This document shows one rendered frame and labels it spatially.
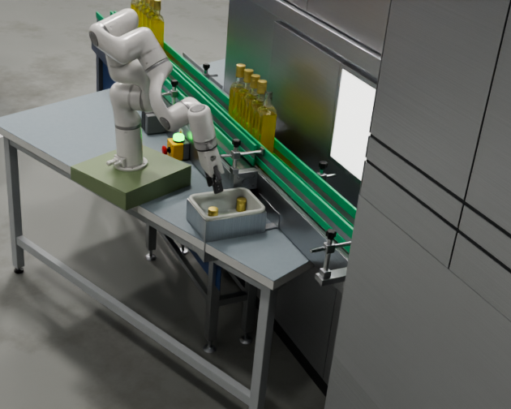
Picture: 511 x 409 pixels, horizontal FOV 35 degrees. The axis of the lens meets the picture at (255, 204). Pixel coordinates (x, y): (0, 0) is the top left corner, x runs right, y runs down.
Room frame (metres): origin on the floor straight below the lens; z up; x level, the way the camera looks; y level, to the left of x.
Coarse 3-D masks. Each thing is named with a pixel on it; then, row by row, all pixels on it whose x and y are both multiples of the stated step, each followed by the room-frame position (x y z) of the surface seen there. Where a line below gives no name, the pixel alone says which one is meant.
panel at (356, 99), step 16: (352, 80) 2.43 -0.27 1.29; (352, 96) 2.41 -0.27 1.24; (368, 96) 2.34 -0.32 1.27; (352, 112) 2.40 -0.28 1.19; (368, 112) 2.33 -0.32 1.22; (336, 128) 2.47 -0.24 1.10; (352, 128) 2.39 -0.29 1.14; (368, 128) 2.32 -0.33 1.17; (336, 144) 2.46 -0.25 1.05; (352, 144) 2.38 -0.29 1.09; (352, 160) 2.37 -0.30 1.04
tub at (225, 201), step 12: (204, 192) 2.42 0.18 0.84; (228, 192) 2.45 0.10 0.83; (240, 192) 2.47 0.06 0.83; (192, 204) 2.34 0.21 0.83; (204, 204) 2.41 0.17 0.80; (216, 204) 2.43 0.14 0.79; (228, 204) 2.45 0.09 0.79; (252, 204) 2.41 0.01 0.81; (204, 216) 2.26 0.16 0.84; (216, 216) 2.26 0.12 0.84; (228, 216) 2.28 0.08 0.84
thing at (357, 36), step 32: (256, 0) 3.06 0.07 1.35; (288, 0) 2.89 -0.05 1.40; (320, 0) 2.70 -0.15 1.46; (352, 0) 2.53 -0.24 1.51; (384, 0) 2.38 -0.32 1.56; (256, 32) 3.09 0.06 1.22; (320, 32) 2.63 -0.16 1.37; (352, 32) 2.51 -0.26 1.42; (384, 32) 2.36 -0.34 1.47; (256, 64) 3.07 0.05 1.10; (288, 128) 2.80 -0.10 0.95; (320, 160) 2.58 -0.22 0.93; (352, 192) 2.39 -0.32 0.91
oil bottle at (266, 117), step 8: (264, 112) 2.61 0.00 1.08; (272, 112) 2.62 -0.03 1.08; (256, 120) 2.65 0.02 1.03; (264, 120) 2.61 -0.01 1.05; (272, 120) 2.62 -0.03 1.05; (256, 128) 2.64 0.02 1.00; (264, 128) 2.61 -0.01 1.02; (272, 128) 2.62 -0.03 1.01; (256, 136) 2.64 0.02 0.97; (264, 136) 2.61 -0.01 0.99; (272, 136) 2.63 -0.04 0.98; (264, 144) 2.61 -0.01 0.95; (272, 144) 2.63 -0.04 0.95; (272, 152) 2.63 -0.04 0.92
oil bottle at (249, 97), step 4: (248, 96) 2.73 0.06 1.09; (252, 96) 2.73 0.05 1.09; (256, 96) 2.73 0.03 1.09; (244, 100) 2.75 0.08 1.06; (248, 100) 2.72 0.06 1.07; (252, 100) 2.72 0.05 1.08; (244, 104) 2.75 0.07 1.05; (248, 104) 2.72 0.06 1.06; (244, 108) 2.74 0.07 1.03; (248, 108) 2.72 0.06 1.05; (244, 112) 2.74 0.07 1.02; (248, 112) 2.71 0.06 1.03; (244, 116) 2.74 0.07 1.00; (248, 116) 2.71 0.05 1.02; (244, 120) 2.74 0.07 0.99; (248, 120) 2.71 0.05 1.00; (244, 124) 2.73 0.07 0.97; (248, 124) 2.71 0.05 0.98; (248, 128) 2.71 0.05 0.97
